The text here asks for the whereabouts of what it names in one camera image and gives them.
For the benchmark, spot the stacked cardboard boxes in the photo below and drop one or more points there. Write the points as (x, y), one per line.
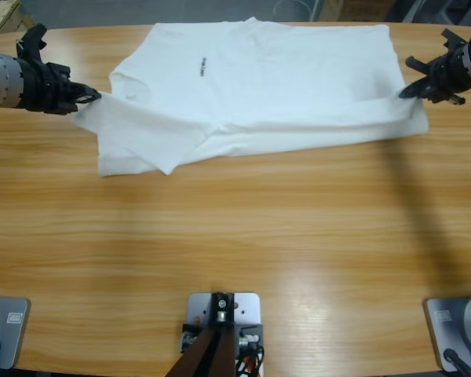
(0, 15)

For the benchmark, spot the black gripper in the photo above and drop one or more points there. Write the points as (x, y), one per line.
(47, 88)
(451, 74)

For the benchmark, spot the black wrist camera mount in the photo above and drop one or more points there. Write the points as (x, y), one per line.
(33, 41)
(453, 39)

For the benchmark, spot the white mounting block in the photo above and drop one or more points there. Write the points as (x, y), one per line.
(249, 310)

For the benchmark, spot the white t-shirt with small print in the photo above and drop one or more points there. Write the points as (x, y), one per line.
(259, 78)

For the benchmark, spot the grey metal frame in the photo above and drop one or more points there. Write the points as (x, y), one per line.
(443, 12)

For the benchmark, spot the brown cardboard box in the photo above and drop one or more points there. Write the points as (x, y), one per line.
(331, 8)

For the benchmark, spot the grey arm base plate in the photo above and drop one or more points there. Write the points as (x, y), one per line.
(451, 334)
(8, 334)

